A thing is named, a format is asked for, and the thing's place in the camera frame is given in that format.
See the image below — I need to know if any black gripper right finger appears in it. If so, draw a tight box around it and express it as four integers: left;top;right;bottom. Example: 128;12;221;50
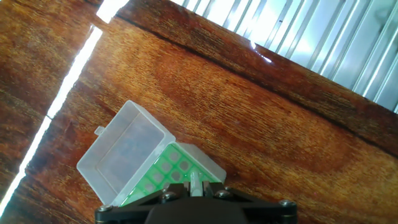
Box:
203;181;299;224

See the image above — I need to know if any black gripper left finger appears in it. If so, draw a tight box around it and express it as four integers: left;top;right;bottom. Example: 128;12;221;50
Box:
94;182;190;224

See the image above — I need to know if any clear large pipette tip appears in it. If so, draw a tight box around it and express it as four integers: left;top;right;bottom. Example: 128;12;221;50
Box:
189;170;202;197

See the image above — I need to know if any green clear pipette tip box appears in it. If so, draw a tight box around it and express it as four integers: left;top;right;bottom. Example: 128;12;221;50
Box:
76;99;228;208

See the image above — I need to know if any glossy brown wooden board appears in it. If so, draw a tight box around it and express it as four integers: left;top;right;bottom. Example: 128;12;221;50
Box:
0;0;398;224

